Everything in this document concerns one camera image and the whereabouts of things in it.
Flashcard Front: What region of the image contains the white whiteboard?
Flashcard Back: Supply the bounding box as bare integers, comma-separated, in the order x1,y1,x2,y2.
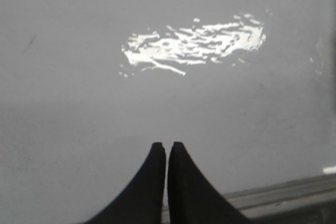
1,0,335,223

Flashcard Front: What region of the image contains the grey aluminium whiteboard tray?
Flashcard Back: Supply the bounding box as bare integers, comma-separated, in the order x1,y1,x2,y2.
161,173,336,224

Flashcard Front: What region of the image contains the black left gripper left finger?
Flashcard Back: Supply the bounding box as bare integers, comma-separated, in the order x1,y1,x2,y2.
86,142,166,223

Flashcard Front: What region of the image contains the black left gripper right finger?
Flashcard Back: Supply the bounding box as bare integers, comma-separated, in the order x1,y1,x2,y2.
167,142,252,223

